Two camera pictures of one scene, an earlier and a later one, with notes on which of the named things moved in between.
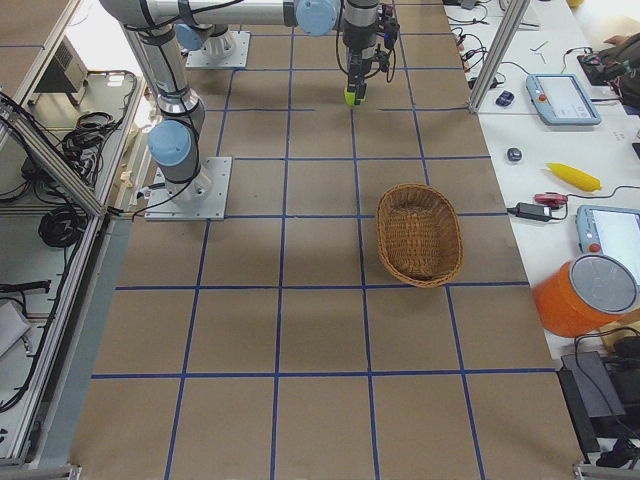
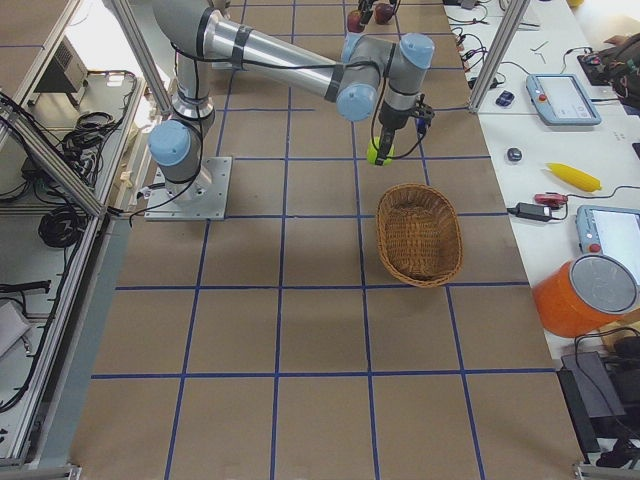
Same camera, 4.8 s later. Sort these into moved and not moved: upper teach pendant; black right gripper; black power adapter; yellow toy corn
Moved: black right gripper
Not moved: black power adapter; upper teach pendant; yellow toy corn
